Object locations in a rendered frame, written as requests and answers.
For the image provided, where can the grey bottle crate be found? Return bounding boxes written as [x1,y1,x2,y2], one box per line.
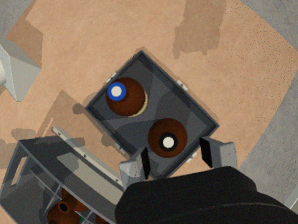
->
[0,135,124,224]

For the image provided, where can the brown bottle with blue cap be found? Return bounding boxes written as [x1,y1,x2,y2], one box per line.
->
[106,77,148,117]

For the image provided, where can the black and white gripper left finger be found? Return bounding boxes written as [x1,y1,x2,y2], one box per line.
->
[118,147,151,192]

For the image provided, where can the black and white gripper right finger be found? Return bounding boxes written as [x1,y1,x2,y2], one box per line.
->
[199,136,238,170]

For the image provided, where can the light grey flat bar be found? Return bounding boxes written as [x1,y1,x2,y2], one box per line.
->
[53,80,197,187]

